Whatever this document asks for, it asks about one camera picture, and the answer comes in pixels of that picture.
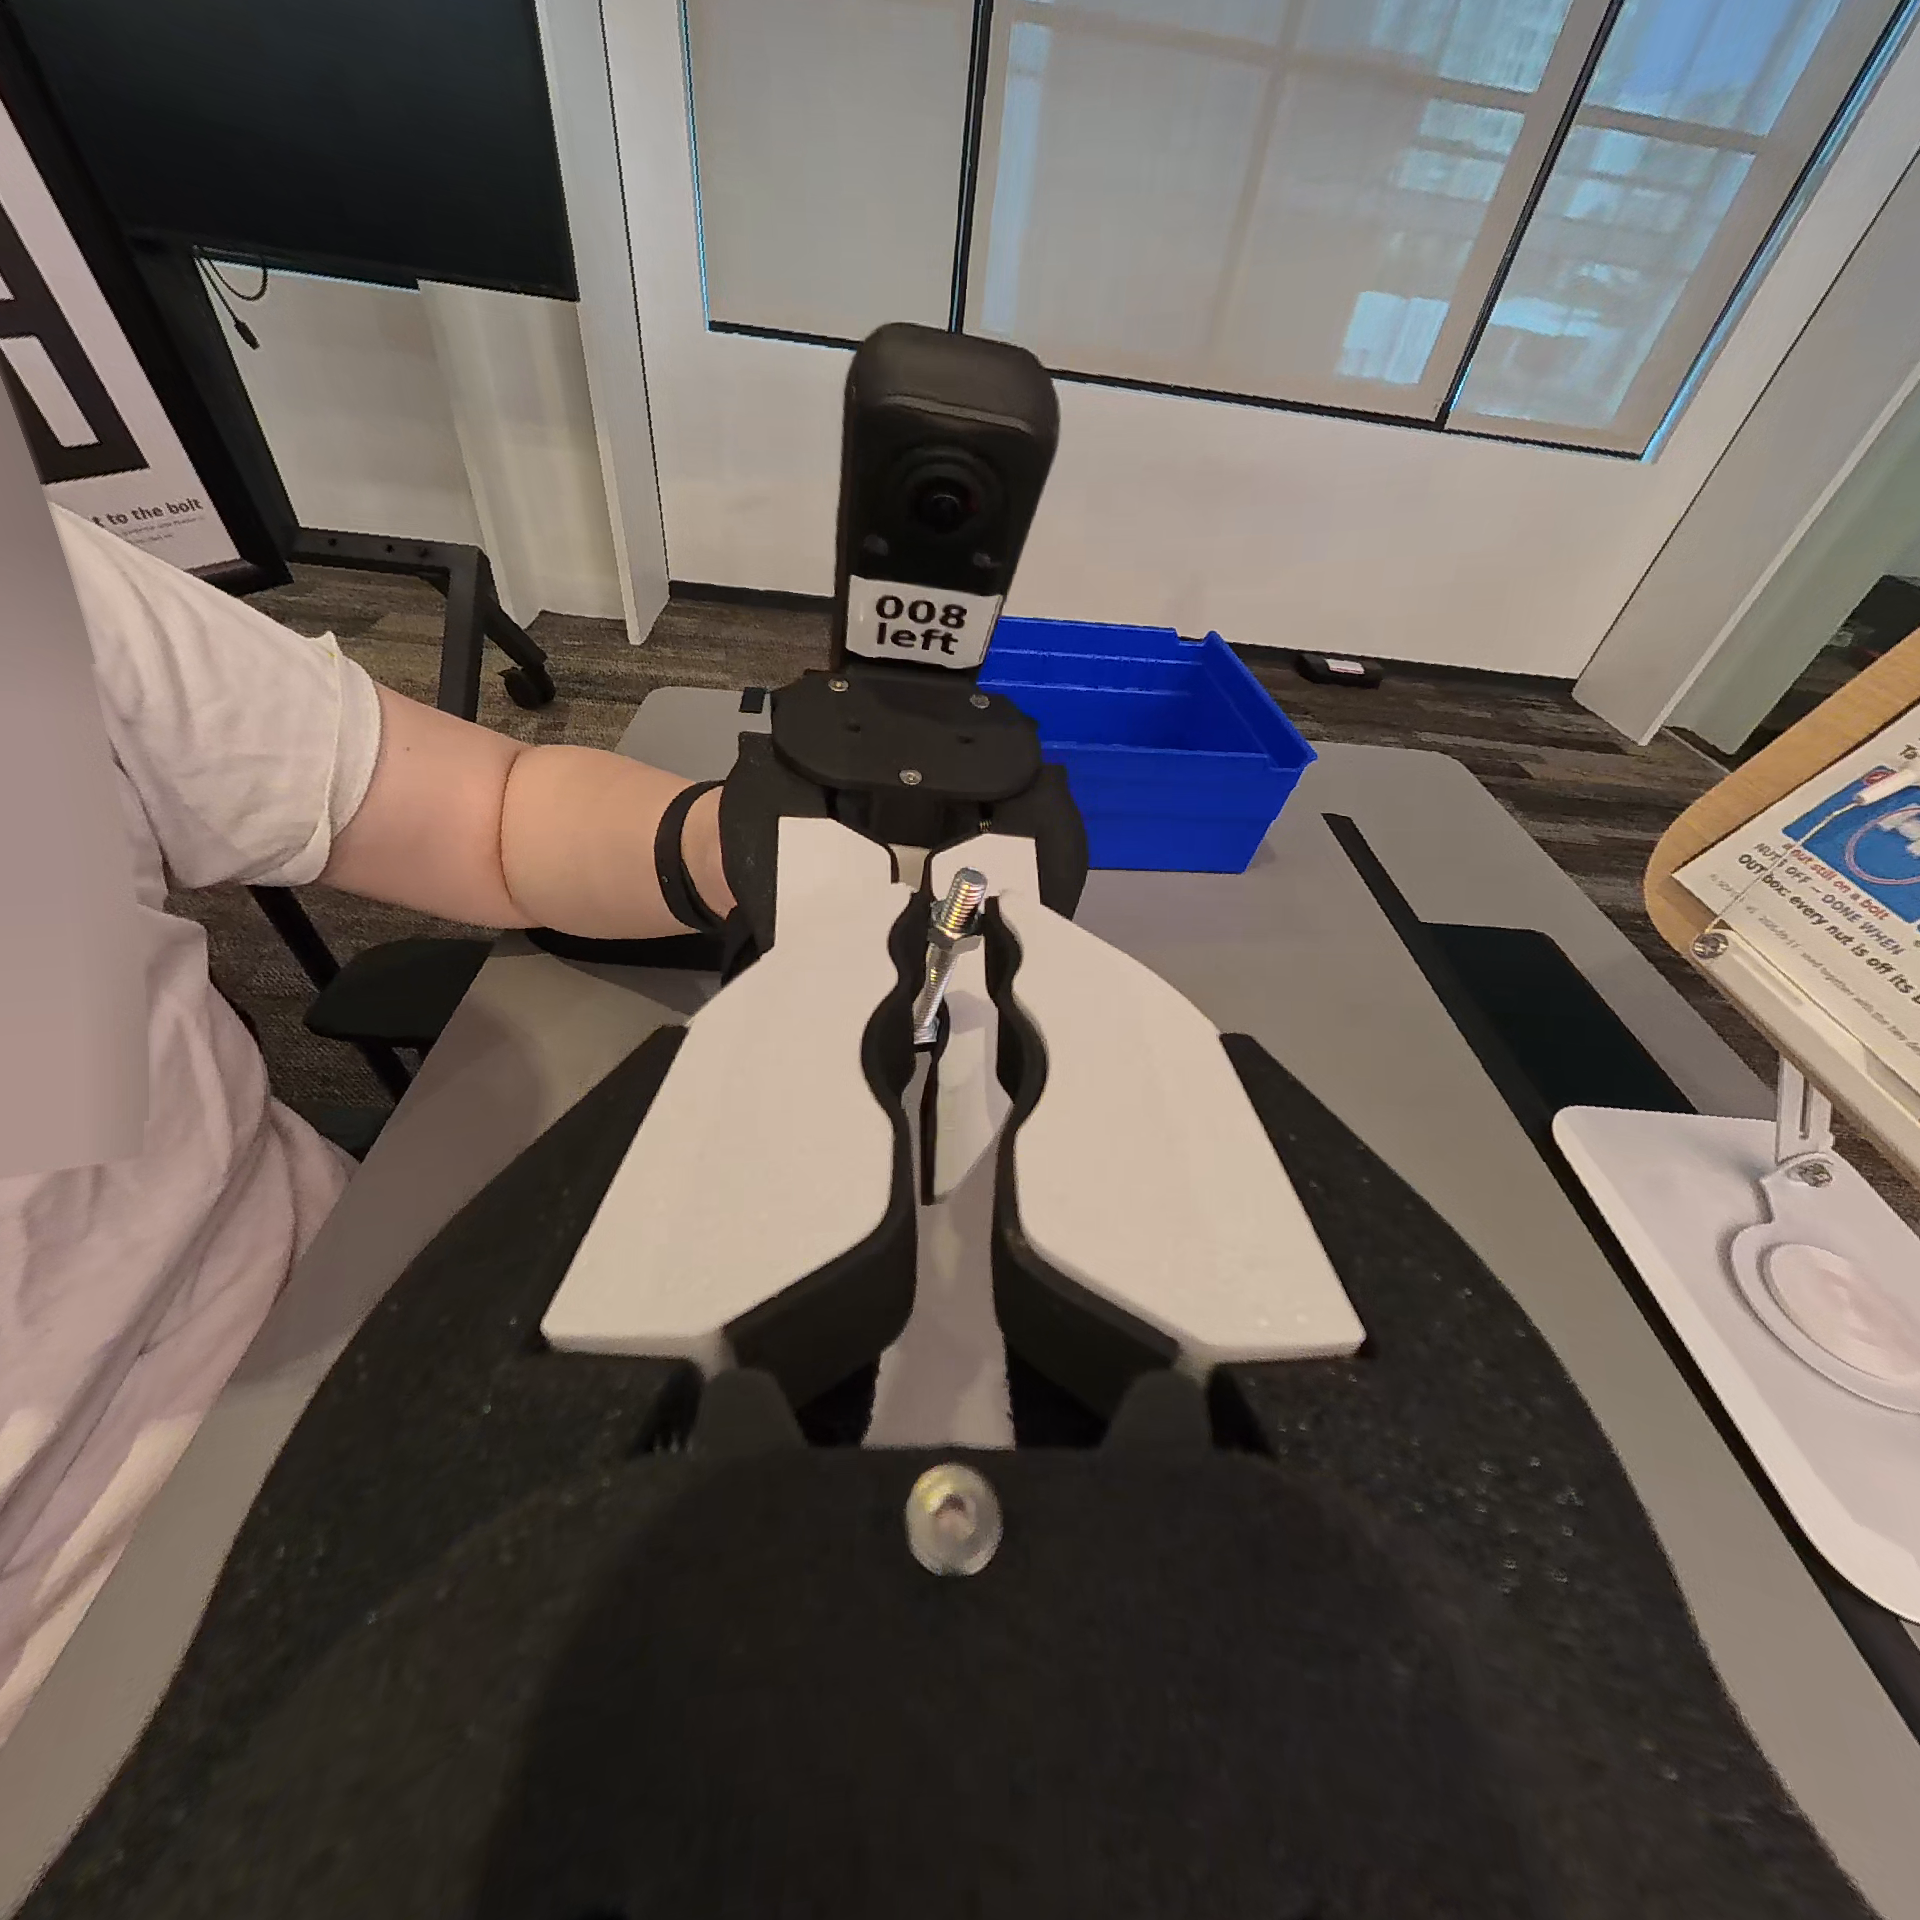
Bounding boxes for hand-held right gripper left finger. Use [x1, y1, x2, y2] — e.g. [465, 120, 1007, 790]
[538, 887, 922, 1375]

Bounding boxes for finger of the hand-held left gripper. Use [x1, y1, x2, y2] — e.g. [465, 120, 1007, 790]
[927, 832, 1055, 1203]
[767, 815, 908, 982]

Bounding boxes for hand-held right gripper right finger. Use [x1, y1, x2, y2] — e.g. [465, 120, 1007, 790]
[990, 892, 1369, 1377]

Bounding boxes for slim silver bolt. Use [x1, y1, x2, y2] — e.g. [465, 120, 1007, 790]
[908, 866, 991, 1048]

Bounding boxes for blue plastic bin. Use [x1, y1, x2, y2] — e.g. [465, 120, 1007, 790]
[975, 616, 1318, 875]

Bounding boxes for person's left forearm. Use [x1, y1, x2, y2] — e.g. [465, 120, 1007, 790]
[327, 682, 706, 940]

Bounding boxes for black wristband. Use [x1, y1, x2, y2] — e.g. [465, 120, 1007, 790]
[651, 778, 746, 936]

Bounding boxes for window with roller blind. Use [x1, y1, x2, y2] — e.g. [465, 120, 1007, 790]
[682, 0, 1920, 460]

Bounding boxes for black office chair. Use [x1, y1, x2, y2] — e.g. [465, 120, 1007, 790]
[247, 884, 723, 1164]

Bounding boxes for white stand base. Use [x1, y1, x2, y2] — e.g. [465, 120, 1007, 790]
[1553, 1049, 1920, 1625]

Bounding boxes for black wheeled screen stand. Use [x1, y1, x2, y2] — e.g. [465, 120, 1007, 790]
[129, 232, 557, 706]

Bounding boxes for wooden framed instruction board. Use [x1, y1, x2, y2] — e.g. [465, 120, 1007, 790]
[1642, 632, 1920, 1186]

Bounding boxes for black framed white poster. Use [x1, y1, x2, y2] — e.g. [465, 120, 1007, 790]
[0, 83, 294, 594]

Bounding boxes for black wall screen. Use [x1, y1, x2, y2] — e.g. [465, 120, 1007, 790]
[17, 0, 579, 302]

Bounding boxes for black screen cable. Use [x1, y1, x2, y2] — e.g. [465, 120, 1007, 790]
[195, 248, 269, 354]

